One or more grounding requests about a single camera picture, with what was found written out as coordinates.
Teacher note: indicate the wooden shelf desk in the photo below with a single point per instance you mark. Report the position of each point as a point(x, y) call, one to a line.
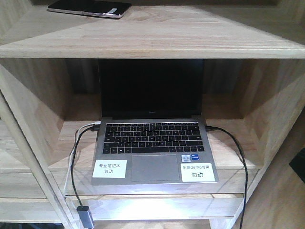
point(39, 113)

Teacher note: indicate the grey usb hub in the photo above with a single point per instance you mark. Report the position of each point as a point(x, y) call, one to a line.
point(85, 217)

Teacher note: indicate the black smartphone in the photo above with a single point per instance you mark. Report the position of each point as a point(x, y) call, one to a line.
point(93, 8)

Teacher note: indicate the grey laptop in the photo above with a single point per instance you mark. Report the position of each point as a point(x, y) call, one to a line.
point(152, 129)

